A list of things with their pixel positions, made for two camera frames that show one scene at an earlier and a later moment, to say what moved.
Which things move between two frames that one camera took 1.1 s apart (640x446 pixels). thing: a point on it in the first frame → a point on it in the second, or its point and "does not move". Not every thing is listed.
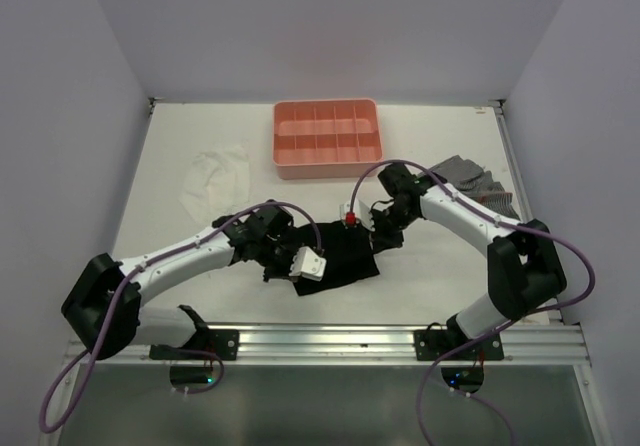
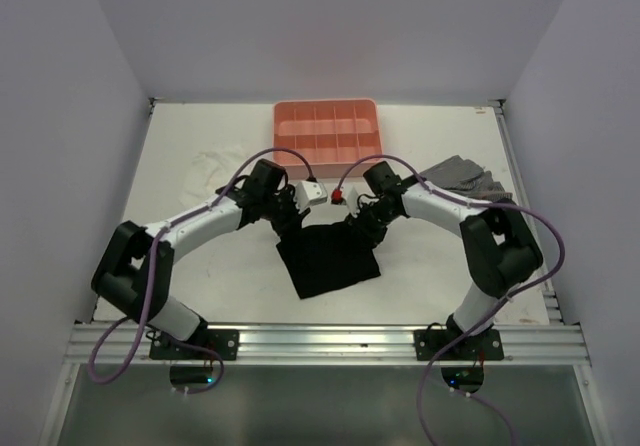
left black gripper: (283, 272) → (294, 220)
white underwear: (216, 183) does not move
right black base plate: (429, 344) does not move
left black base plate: (224, 342) does not move
